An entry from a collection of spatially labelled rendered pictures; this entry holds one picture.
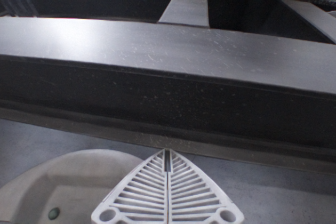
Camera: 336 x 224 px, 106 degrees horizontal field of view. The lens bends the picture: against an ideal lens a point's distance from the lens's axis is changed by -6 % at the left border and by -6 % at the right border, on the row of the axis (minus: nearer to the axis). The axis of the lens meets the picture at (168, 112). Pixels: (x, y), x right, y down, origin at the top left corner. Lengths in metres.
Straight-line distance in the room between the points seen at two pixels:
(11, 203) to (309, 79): 0.65
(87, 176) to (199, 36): 0.44
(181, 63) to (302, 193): 0.95
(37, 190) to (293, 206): 1.03
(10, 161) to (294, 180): 1.57
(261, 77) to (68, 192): 0.55
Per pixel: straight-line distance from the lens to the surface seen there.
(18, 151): 1.19
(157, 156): 0.16
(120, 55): 0.21
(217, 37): 0.27
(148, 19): 1.08
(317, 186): 1.10
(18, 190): 0.55
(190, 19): 0.33
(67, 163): 0.51
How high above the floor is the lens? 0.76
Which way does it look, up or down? 53 degrees down
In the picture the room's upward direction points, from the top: 1 degrees clockwise
